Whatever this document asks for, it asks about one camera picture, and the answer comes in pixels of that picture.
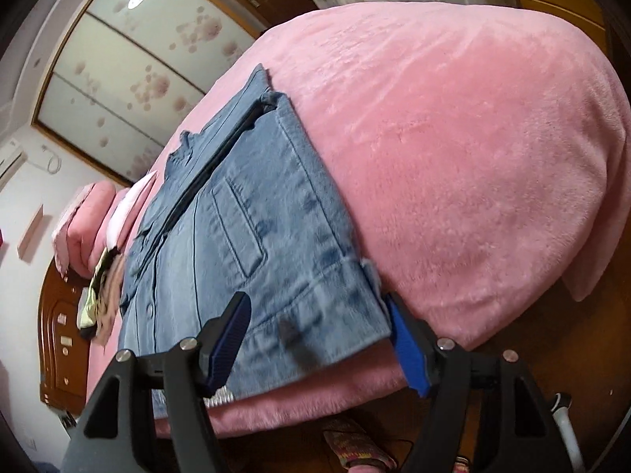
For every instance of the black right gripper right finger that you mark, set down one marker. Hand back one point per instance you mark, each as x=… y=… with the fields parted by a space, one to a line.
x=516 y=430

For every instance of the floral sliding wardrobe doors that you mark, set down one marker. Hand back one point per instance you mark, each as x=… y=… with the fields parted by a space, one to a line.
x=128 y=72

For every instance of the pink folded quilt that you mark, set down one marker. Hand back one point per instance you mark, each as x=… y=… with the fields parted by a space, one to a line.
x=79 y=237

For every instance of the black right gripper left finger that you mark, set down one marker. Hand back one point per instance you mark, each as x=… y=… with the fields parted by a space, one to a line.
x=147 y=414

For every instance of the white wall air conditioner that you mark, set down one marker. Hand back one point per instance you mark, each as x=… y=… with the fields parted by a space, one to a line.
x=12 y=156

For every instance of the blue denim jacket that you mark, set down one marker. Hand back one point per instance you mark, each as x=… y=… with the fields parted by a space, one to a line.
x=247 y=205

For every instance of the colourful slipper on floor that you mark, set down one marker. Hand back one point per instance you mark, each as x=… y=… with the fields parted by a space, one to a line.
x=355 y=449

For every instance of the beige folded garment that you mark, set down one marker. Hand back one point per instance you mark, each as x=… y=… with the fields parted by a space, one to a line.
x=109 y=301

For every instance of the pink fleece bed blanket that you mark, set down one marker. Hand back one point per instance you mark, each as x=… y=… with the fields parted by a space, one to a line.
x=482 y=153

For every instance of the white pink pillow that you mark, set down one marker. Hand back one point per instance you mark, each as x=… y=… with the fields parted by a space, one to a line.
x=127 y=211

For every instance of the light green folded garment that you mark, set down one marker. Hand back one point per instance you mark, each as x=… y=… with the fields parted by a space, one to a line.
x=88 y=305

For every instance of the brown wooden headboard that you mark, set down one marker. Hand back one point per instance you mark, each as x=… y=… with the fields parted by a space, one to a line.
x=63 y=353

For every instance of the beige wall shelf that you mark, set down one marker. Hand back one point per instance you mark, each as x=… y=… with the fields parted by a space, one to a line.
x=29 y=231

